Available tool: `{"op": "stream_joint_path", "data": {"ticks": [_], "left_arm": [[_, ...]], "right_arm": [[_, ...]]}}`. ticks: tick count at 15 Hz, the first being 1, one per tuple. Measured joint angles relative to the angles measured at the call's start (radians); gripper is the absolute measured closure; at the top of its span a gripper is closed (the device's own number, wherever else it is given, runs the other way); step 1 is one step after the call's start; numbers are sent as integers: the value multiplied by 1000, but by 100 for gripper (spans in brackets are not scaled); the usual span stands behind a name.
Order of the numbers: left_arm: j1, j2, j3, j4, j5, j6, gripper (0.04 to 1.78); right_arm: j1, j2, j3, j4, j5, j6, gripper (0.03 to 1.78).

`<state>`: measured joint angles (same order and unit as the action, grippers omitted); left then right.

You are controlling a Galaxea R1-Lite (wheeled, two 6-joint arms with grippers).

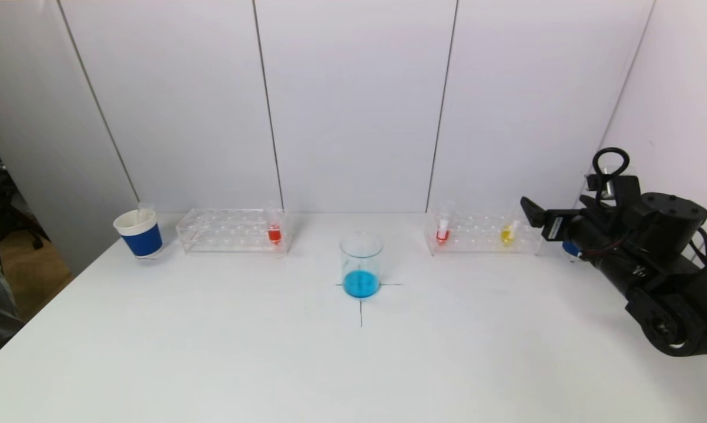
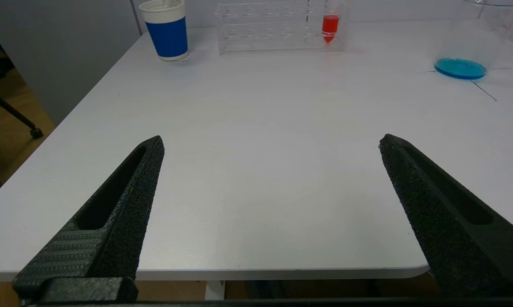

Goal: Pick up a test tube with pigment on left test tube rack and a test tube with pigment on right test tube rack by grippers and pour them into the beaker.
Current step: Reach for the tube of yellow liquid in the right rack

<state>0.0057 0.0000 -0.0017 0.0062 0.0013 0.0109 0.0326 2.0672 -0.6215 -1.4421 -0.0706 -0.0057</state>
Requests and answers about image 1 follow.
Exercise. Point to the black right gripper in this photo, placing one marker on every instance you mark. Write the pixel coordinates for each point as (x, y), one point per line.
(555, 226)

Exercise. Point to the blue pigment test tube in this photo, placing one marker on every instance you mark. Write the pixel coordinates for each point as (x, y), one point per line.
(145, 211)

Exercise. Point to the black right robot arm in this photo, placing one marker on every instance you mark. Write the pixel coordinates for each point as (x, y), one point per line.
(670, 276)

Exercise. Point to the yellow pigment test tube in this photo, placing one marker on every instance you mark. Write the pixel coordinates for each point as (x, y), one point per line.
(506, 236)

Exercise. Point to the clear acrylic test tube rack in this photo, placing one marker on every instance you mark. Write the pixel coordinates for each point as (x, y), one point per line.
(230, 232)
(476, 232)

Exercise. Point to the white labelled red pigment tube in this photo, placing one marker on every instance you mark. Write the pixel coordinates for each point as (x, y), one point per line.
(442, 235)

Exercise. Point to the clear glass beaker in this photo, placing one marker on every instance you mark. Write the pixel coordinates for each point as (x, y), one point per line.
(361, 276)

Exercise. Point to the red pigment test tube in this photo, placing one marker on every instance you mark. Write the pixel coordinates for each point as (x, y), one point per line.
(274, 235)

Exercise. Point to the blue white paper cup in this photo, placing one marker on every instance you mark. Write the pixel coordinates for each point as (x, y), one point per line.
(569, 249)
(143, 241)

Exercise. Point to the black office chair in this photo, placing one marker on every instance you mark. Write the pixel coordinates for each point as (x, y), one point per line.
(0, 188)

